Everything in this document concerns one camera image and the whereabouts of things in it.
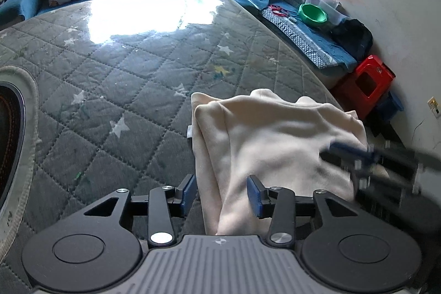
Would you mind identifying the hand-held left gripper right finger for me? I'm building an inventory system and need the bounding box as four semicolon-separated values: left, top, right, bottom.
247;175;362;246

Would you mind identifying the wall outlet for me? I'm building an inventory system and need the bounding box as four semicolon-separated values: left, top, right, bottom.
427;98;441;117

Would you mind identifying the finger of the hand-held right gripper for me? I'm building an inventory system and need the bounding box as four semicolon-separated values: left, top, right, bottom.
319;150;370;192
329;141;380;162

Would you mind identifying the cream sweater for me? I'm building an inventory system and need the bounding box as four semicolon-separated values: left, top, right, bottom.
190;88;369;236

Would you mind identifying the clear plastic container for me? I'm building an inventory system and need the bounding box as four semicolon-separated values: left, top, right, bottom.
305;0;348;24

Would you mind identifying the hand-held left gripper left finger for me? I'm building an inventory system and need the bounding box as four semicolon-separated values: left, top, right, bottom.
83;173;197;246

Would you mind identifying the red plastic stool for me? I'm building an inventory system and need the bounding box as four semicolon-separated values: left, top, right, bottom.
332;55;396;120

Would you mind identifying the black bag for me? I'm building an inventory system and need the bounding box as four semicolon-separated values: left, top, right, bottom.
332;18;373;62

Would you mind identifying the blue plastic stool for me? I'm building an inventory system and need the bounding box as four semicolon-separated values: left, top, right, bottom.
375;92;404;122

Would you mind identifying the blue blanket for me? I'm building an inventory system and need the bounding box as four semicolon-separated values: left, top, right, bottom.
207;0;359;69

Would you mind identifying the green bowl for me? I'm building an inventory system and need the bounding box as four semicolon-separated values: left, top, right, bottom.
298;4;328;28

